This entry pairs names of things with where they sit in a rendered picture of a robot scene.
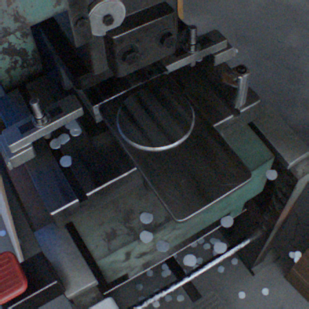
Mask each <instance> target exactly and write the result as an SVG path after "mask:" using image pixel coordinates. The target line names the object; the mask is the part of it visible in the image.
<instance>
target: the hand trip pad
mask: <svg viewBox="0 0 309 309"><path fill-rule="evenodd" d="M27 286H28V280H27V277H26V275H25V273H24V271H23V269H22V267H21V264H20V263H19V260H18V258H17V256H16V255H15V254H14V253H12V252H10V251H4V252H2V253H0V304H2V303H5V302H7V301H9V300H11V299H12V298H14V297H16V296H17V295H20V294H21V293H22V292H24V291H25V290H26V288H27Z"/></svg>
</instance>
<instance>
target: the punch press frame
mask: <svg viewBox="0 0 309 309"><path fill-rule="evenodd" d="M69 9H70V8H69V6H68V2H67V0H0V84H1V86H2V89H3V91H4V92H5V94H7V93H9V92H12V91H13V90H15V89H18V90H19V92H21V91H22V90H25V89H27V88H26V84H27V83H30V82H32V81H34V80H35V79H37V78H39V77H41V76H43V75H45V74H47V73H49V72H52V71H53V70H56V69H57V66H56V63H55V61H54V56H52V55H51V54H50V53H49V51H48V47H47V45H46V43H45V41H44V40H43V37H42V33H41V30H40V27H39V24H40V23H41V21H43V20H45V19H47V18H50V17H53V16H55V15H56V14H59V13H61V12H64V11H66V10H69ZM224 139H225V140H226V142H227V143H228V144H229V145H230V147H231V148H232V149H233V150H234V151H235V152H236V153H237V154H238V156H239V157H240V158H241V159H242V161H243V162H244V163H245V164H246V166H247V167H248V168H249V169H250V171H251V172H252V177H251V180H250V182H249V184H247V185H245V186H244V187H242V188H240V189H238V191H236V192H235V193H233V194H231V195H230V196H228V197H226V198H225V199H223V200H221V201H220V202H218V203H216V204H215V205H214V206H213V207H210V208H209V209H207V210H205V211H203V212H202V213H200V214H198V215H197V216H195V217H193V218H192V219H190V220H188V221H186V222H184V223H182V224H177V223H175V222H174V221H173V220H172V218H171V217H170V215H169V214H168V213H167V211H166V209H165V208H164V207H163V206H162V205H161V203H160V201H159V200H158V198H157V197H156V196H155V194H154V193H153V192H148V191H147V190H146V189H145V188H144V184H143V182H142V183H140V184H139V185H137V186H136V187H134V188H132V189H130V190H128V191H127V192H125V193H123V194H121V195H119V196H118V197H115V198H114V199H112V200H110V201H109V202H107V203H105V204H103V205H102V206H99V207H98V208H95V209H93V210H91V211H90V212H87V213H85V214H84V215H82V216H80V217H78V218H77V219H75V220H72V221H71V222H72V224H73V226H74V228H75V229H76V231H77V233H78V235H79V236H80V238H81V240H82V242H83V244H84V245H85V246H86V248H87V250H88V252H89V253H90V256H92V258H93V260H94V262H95V263H96V265H97V267H98V269H99V271H100V272H101V273H102V275H103V276H104V278H105V280H106V281H107V282H108V283H111V282H112V281H114V280H115V279H117V278H119V277H121V276H123V275H124V274H126V276H127V278H129V279H130V278H132V277H134V276H135V275H137V274H140V273H141V272H143V264H144V263H146V262H148V261H149V260H151V259H153V258H155V257H156V256H157V255H160V254H162V253H163V252H159V251H158V250H157V247H156V244H157V242H158V241H160V240H162V241H165V242H167V243H169V249H170V248H173V247H174V246H176V245H177V244H179V243H181V242H182V241H184V240H186V239H187V238H189V237H191V236H192V235H194V234H195V233H197V232H199V231H201V230H203V229H204V228H206V227H208V226H209V225H211V224H212V223H214V222H215V221H216V220H218V219H220V218H221V217H223V216H224V215H225V216H231V217H232V218H233V217H235V216H237V215H238V214H239V213H240V212H241V211H242V209H243V205H244V203H245V202H246V201H248V200H249V199H251V198H253V197H254V196H256V195H258V194H259V193H260V192H262V191H263V187H264V186H265V183H266V180H267V178H266V171H267V170H270V169H271V166H272V163H273V161H274V159H275V156H274V155H273V154H272V152H271V151H270V150H269V149H268V148H267V146H266V145H265V143H264V142H263V141H262V140H260V138H259V137H258V136H257V135H256V134H255V133H254V132H253V131H252V130H251V128H250V126H249V125H248V124H246V125H244V126H242V127H240V128H238V129H237V130H235V131H233V132H231V133H230V134H227V135H226V136H224ZM143 212H147V213H150V214H152V216H153V220H152V221H151V222H150V223H142V222H141V220H140V216H141V214H142V213H143ZM143 231H146V232H150V233H152V236H153V238H152V240H151V241H150V242H143V241H142V240H141V239H140V236H139V235H140V233H142V232H143ZM249 243H250V240H249V239H248V238H247V236H245V237H244V238H242V239H240V240H238V241H237V242H236V243H234V244H232V245H231V246H229V247H228V248H226V251H225V252H224V253H221V254H217V255H215V256H214V257H212V258H211V259H209V260H207V261H206V262H204V263H203V264H201V265H200V266H198V267H196V268H195V269H194V270H191V271H189V272H187V273H186V274H184V275H183V276H181V277H180V278H178V279H176V280H175V281H173V282H171V283H169V284H168V285H166V286H164V287H163V288H161V289H160V290H157V291H156V292H154V293H152V294H151V295H149V296H148V297H145V298H143V299H142V300H141V301H138V302H136V303H135V304H134V305H132V306H129V307H128V308H126V309H143V308H146V307H147V306H149V305H150V304H152V303H154V302H156V301H158V300H159V299H160V298H162V297H164V296H166V295H168V294H170V293H171V292H172V291H174V290H176V289H177V288H180V287H182V286H183V285H184V284H186V283H188V282H189V281H191V280H192V279H194V278H195V277H198V276H199V275H201V274H203V273H204V272H205V271H207V270H209V269H211V268H212V267H213V266H215V265H217V264H218V263H219V262H221V261H223V260H224V259H226V258H227V257H229V256H230V255H232V254H234V253H235V252H236V251H238V250H240V249H241V248H243V247H244V246H246V245H248V244H249Z"/></svg>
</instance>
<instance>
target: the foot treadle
mask: <svg viewBox="0 0 309 309"><path fill-rule="evenodd" d="M164 262H165V264H166V265H167V266H168V267H169V269H170V271H171V272H172V274H173V275H174V276H175V278H176V279H178V278H180V277H181V276H183V275H184V274H186V273H185V272H184V271H183V269H182V268H181V266H180V265H179V264H178V263H177V261H176V259H175V258H174V257H173V255H172V256H171V257H169V258H167V259H166V260H165V261H164ZM182 288H183V289H184V290H185V291H186V294H187V295H188V296H189V298H190V299H191V300H192V302H193V304H191V305H190V306H187V307H186V309H227V308H226V307H225V306H224V304H223V302H222V300H220V298H219V297H218V296H217V294H216V293H215V292H210V293H209V294H207V295H206V296H203V297H202V296H201V294H200V293H199V291H198V290H197V289H196V288H195V285H194V284H193V282H192V281H189V282H188V283H186V284H184V285H183V286H182Z"/></svg>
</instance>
